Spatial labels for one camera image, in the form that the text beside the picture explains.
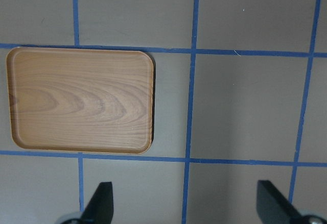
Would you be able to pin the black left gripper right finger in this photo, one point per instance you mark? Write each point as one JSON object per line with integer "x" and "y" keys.
{"x": 272, "y": 207}

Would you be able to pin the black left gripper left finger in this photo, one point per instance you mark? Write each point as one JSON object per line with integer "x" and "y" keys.
{"x": 100, "y": 206}

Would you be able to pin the brown paper table cover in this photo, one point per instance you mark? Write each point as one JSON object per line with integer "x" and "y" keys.
{"x": 240, "y": 96}

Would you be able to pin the wooden tray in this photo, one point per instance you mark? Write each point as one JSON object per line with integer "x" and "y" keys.
{"x": 89, "y": 100}

